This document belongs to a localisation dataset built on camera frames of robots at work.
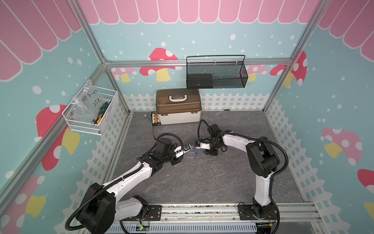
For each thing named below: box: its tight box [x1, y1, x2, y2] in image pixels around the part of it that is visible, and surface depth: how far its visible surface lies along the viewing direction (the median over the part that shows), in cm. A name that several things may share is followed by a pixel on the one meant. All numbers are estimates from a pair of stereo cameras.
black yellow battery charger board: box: [150, 111, 162, 126], surface depth 114 cm
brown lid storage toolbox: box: [155, 88, 203, 125], surface depth 104 cm
